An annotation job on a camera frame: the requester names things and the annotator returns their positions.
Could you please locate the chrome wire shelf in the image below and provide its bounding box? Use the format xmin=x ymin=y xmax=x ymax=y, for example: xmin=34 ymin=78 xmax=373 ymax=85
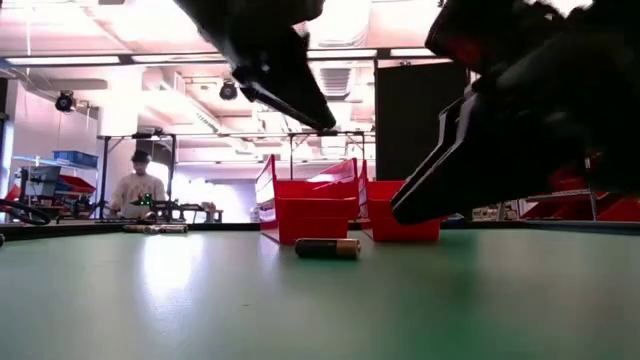
xmin=524 ymin=188 xmax=609 ymax=221

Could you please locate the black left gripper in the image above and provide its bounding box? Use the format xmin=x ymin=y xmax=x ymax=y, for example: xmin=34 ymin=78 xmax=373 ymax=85
xmin=172 ymin=0 xmax=337 ymax=130

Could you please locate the black dome camera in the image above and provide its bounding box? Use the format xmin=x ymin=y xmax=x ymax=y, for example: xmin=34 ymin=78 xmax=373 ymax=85
xmin=54 ymin=90 xmax=76 ymax=114
xmin=218 ymin=79 xmax=239 ymax=102

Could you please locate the black standing panel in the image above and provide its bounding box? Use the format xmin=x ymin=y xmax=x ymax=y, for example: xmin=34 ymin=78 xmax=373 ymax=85
xmin=374 ymin=60 xmax=471 ymax=182

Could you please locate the red storage bin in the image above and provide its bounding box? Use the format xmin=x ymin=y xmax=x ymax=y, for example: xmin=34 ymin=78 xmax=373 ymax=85
xmin=519 ymin=197 xmax=640 ymax=224

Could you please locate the LED light bar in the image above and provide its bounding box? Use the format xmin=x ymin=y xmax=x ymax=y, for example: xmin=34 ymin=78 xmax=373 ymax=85
xmin=4 ymin=55 xmax=121 ymax=66
xmin=307 ymin=49 xmax=378 ymax=59
xmin=389 ymin=47 xmax=436 ymax=57
xmin=130 ymin=53 xmax=226 ymax=63

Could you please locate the person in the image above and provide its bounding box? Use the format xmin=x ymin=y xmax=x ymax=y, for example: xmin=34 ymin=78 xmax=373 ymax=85
xmin=109 ymin=148 xmax=169 ymax=220

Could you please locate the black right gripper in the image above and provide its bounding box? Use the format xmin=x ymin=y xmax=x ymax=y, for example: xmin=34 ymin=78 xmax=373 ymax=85
xmin=390 ymin=0 xmax=640 ymax=226

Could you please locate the green table mat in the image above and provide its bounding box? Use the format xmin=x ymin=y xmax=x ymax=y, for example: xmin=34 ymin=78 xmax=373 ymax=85
xmin=0 ymin=227 xmax=640 ymax=360

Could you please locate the silver ventilation duct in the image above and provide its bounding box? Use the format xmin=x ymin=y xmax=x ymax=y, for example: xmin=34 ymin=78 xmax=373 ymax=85
xmin=317 ymin=63 xmax=355 ymax=100

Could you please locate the red plastic bin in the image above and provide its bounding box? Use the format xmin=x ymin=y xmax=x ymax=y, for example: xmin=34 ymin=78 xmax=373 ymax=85
xmin=254 ymin=153 xmax=360 ymax=245
xmin=357 ymin=158 xmax=444 ymax=244

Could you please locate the distant black metal frame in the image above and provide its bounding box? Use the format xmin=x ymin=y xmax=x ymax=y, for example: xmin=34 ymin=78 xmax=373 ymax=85
xmin=97 ymin=130 xmax=369 ymax=221

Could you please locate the black overhead frame bar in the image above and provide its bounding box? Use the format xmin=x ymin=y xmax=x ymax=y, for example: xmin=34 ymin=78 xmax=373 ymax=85
xmin=0 ymin=47 xmax=436 ymax=67

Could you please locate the red shelf bin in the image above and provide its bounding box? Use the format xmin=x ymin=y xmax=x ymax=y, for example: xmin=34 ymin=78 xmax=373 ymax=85
xmin=57 ymin=174 xmax=97 ymax=197

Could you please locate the grey equipment box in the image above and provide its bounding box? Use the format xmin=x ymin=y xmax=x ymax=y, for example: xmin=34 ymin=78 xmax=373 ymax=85
xmin=19 ymin=166 xmax=62 ymax=199

